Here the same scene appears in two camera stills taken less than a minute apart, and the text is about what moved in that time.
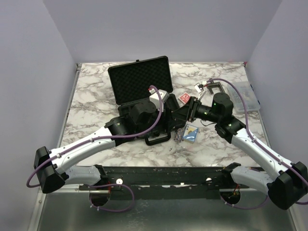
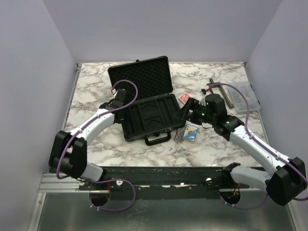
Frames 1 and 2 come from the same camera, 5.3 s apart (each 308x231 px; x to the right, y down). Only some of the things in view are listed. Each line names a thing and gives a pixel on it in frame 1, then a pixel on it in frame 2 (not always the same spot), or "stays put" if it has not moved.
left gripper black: [167, 121] -> [124, 120]
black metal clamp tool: [212, 84] stays put
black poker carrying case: [146, 82] stays put
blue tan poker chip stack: [179, 136] stays put
